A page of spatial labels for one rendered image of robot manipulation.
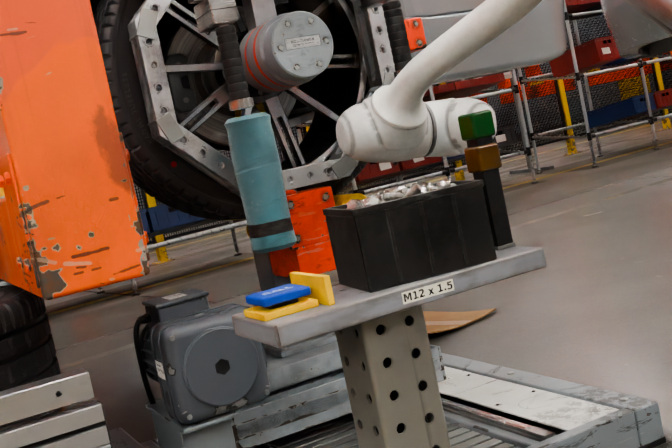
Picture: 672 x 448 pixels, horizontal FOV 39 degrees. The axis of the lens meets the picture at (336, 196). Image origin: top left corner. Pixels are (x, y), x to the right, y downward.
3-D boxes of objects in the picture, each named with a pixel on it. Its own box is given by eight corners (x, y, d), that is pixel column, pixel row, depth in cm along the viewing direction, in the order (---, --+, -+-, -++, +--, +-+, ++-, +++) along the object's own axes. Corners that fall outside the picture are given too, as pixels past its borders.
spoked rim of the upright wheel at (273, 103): (313, -29, 233) (105, -30, 211) (355, -55, 212) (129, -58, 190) (334, 176, 233) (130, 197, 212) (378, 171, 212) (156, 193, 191)
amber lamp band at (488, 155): (488, 168, 147) (483, 143, 147) (503, 167, 143) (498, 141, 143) (467, 174, 145) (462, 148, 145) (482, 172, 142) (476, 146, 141)
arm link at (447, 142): (459, 101, 187) (400, 104, 181) (505, 90, 173) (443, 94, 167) (464, 156, 187) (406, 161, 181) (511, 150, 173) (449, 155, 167)
